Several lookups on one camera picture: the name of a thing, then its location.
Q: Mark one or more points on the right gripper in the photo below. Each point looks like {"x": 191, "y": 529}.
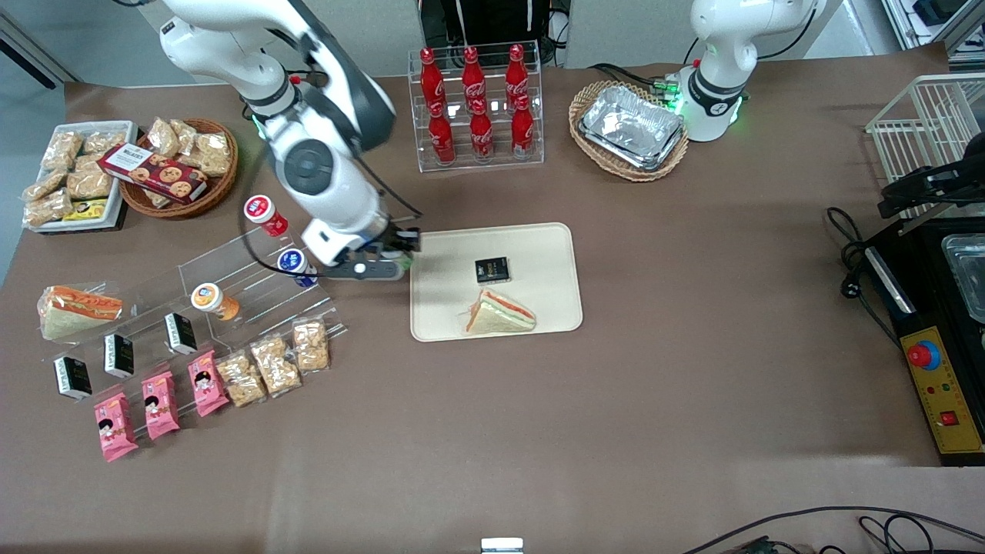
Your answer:
{"x": 399, "y": 238}

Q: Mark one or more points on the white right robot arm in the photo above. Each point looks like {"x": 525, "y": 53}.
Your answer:
{"x": 308, "y": 165}

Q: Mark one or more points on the blue gum bottle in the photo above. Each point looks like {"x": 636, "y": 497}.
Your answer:
{"x": 292, "y": 261}

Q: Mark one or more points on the cream plastic tray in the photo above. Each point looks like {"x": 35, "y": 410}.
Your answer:
{"x": 539, "y": 292}

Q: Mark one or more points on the red gum bottle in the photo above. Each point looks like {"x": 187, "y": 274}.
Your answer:
{"x": 260, "y": 208}

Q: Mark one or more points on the orange gum bottle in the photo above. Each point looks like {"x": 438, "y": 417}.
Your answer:
{"x": 208, "y": 296}

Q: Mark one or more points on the white rectangular snack tray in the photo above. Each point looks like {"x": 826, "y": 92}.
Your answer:
{"x": 115, "y": 125}

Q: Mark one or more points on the small black box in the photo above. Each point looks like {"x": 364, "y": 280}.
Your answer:
{"x": 492, "y": 269}

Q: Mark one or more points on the red cola bottle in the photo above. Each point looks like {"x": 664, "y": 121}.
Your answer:
{"x": 515, "y": 73}
{"x": 441, "y": 135}
{"x": 481, "y": 131}
{"x": 471, "y": 73}
{"x": 522, "y": 127}
{"x": 431, "y": 77}

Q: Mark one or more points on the small wrapped triangular sandwich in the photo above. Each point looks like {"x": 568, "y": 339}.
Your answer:
{"x": 500, "y": 315}

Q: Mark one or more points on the clear acrylic bottle rack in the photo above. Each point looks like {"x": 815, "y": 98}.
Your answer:
{"x": 415, "y": 115}

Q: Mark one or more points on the clear rice crisp packet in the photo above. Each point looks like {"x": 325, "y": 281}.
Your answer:
{"x": 88, "y": 183}
{"x": 42, "y": 185}
{"x": 48, "y": 208}
{"x": 163, "y": 137}
{"x": 104, "y": 141}
{"x": 275, "y": 363}
{"x": 186, "y": 132}
{"x": 158, "y": 198}
{"x": 241, "y": 378}
{"x": 312, "y": 344}
{"x": 61, "y": 150}
{"x": 212, "y": 154}

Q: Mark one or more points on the clear acrylic tiered stand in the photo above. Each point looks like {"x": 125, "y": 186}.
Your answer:
{"x": 146, "y": 308}
{"x": 231, "y": 265}

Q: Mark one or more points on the brown wicker snack basket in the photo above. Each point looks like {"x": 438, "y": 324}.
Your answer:
{"x": 225, "y": 181}

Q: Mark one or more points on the wicker basket with foil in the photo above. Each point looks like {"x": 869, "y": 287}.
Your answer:
{"x": 577, "y": 123}

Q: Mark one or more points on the black computer case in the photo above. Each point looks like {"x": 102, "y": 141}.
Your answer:
{"x": 492, "y": 19}

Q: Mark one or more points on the black carton right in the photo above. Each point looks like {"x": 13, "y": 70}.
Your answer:
{"x": 181, "y": 332}

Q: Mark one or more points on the black carton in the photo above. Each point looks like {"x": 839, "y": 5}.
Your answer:
{"x": 73, "y": 377}
{"x": 181, "y": 332}
{"x": 119, "y": 354}

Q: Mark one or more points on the pink cartoon snack packet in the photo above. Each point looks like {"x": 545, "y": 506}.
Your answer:
{"x": 115, "y": 425}
{"x": 208, "y": 382}
{"x": 160, "y": 404}

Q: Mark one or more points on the stacked aluminium foil trays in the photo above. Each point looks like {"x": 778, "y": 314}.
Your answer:
{"x": 631, "y": 127}

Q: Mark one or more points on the red plaid cookie box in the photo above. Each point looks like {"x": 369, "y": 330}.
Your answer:
{"x": 154, "y": 173}

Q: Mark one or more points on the black carton middle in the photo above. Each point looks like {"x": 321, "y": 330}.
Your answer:
{"x": 119, "y": 354}

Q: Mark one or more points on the yellow snack packet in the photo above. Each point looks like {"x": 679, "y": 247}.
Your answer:
{"x": 86, "y": 209}

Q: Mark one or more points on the large wrapped triangular sandwich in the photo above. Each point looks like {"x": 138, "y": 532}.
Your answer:
{"x": 77, "y": 312}

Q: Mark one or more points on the black carton left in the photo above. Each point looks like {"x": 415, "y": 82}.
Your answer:
{"x": 73, "y": 377}

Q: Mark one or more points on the black heating machine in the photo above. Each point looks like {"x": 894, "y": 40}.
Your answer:
{"x": 923, "y": 308}

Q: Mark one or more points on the red emergency stop button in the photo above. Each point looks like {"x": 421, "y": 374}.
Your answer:
{"x": 922, "y": 355}

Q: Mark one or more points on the silver metal pan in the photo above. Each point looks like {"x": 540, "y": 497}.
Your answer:
{"x": 969, "y": 269}

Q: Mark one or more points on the yellow control panel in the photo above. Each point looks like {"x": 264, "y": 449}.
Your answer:
{"x": 950, "y": 392}

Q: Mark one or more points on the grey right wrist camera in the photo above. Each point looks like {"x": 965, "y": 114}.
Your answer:
{"x": 362, "y": 269}

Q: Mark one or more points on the aluminium frame rack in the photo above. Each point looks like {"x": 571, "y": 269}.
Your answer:
{"x": 900, "y": 19}

